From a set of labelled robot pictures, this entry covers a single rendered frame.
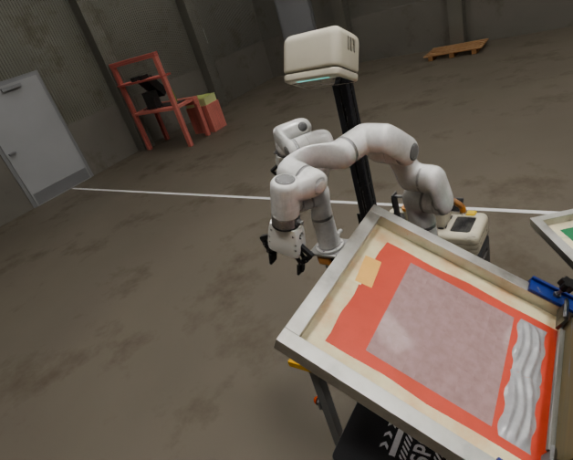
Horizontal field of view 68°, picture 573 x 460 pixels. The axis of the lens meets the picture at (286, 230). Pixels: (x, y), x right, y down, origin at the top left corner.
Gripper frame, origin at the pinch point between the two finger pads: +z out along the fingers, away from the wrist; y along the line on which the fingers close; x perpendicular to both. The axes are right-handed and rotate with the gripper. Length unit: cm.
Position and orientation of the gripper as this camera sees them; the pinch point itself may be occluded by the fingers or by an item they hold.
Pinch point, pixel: (286, 264)
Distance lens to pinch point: 122.6
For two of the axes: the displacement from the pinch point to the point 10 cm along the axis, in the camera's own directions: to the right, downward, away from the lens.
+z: 0.2, 7.9, 6.2
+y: -8.6, -3.0, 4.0
